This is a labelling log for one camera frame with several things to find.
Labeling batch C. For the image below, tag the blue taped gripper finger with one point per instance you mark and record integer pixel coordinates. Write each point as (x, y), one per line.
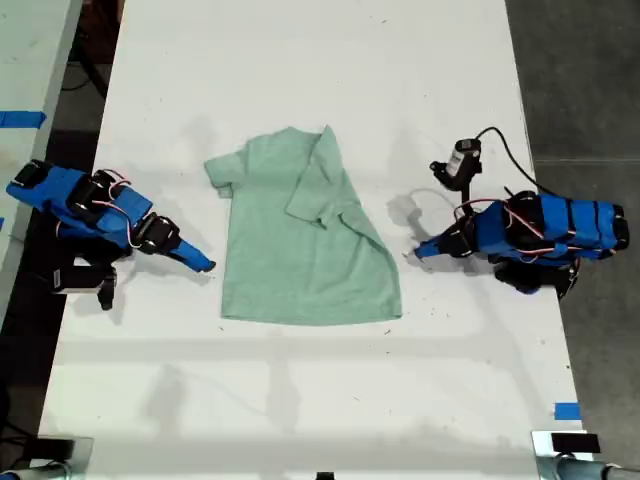
(195, 253)
(192, 263)
(435, 244)
(434, 252)

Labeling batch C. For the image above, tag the pale green T-shirt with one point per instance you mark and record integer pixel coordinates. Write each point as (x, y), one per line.
(310, 250)

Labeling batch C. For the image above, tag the blue and black robot arm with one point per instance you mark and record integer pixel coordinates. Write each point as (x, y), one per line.
(50, 195)
(575, 225)

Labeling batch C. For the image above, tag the long blue tape strip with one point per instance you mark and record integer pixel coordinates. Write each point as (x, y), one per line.
(20, 119)

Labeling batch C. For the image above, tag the white side table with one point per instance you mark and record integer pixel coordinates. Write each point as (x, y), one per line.
(30, 100)

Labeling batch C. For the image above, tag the short blue tape patch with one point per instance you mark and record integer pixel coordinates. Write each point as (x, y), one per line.
(567, 411)

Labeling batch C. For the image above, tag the small black box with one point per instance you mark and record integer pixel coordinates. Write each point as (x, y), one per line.
(575, 442)
(55, 446)

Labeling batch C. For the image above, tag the small black clip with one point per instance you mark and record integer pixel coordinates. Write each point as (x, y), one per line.
(325, 476)

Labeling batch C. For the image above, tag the grey metal pipe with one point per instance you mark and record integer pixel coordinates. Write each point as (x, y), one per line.
(35, 472)
(590, 470)

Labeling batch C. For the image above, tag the black camera stalk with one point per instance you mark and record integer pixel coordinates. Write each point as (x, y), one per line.
(450, 177)
(107, 295)

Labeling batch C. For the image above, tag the black silver camera box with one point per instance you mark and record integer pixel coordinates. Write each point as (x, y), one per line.
(465, 155)

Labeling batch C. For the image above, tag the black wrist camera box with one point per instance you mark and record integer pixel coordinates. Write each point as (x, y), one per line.
(77, 280)

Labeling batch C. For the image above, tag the metal table clamp bracket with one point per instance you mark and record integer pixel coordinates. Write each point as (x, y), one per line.
(542, 445)

